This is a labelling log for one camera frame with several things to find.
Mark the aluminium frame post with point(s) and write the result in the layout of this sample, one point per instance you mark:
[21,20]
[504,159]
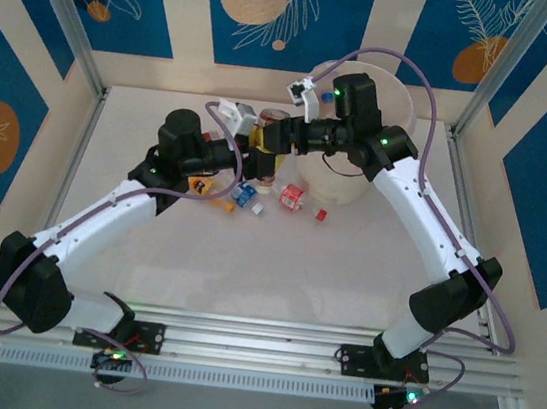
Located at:
[498,68]
[68,11]

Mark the orange juice bottle orange cap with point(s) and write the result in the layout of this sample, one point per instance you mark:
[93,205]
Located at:
[205,186]

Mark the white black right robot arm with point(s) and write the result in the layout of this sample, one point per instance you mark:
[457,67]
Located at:
[418,213]

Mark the white bin with plastic liner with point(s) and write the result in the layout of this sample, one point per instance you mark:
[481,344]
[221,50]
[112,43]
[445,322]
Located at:
[331,187]

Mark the clear bottle red label red cap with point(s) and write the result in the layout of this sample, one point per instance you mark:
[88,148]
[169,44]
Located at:
[292,196]

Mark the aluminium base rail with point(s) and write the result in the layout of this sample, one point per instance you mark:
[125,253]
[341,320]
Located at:
[245,342]

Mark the small blue label bottle white cap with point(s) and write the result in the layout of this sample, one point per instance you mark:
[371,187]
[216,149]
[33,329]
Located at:
[243,194]

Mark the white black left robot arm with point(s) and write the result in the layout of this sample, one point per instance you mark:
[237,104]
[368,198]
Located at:
[95,216]

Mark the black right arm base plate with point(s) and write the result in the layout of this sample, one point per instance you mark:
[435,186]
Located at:
[351,358]

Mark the aluminium side rail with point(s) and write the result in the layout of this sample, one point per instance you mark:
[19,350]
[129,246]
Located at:
[463,189]
[80,149]

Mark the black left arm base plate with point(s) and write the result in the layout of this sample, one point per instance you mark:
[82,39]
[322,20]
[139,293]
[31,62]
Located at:
[152,337]

